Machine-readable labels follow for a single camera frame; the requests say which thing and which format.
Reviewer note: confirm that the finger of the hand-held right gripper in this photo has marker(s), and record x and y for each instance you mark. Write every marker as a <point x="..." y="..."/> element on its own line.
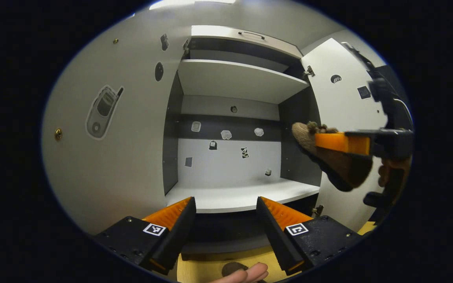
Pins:
<point x="340" y="143"/>

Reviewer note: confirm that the white shoe cabinet door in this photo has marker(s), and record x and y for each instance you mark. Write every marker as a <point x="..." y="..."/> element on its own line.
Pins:
<point x="112" y="177"/>
<point x="340" y="102"/>

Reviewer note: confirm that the ceiling light panel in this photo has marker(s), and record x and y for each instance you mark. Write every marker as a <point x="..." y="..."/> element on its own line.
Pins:
<point x="179" y="3"/>

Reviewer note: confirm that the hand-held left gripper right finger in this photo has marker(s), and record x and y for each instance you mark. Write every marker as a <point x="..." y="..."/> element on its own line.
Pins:
<point x="275" y="236"/>

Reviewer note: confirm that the metal door hinge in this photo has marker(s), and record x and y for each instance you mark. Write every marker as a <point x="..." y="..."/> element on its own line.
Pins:
<point x="186" y="47"/>
<point x="309" y="72"/>

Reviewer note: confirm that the white cabinet drawer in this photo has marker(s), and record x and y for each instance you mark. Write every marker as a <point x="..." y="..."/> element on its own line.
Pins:
<point x="218" y="33"/>

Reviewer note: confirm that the white shoe cabinet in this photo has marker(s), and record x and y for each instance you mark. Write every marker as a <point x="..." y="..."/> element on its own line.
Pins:
<point x="230" y="157"/>

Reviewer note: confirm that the white cabinet shelf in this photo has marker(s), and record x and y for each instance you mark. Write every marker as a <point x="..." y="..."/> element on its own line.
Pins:
<point x="230" y="196"/>
<point x="234" y="80"/>

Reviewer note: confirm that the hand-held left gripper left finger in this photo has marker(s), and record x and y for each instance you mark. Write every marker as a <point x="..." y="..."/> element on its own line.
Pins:
<point x="179" y="236"/>

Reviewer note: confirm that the brown fluffy shoe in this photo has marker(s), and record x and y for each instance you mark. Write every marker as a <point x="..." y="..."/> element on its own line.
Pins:
<point x="340" y="165"/>
<point x="232" y="268"/>

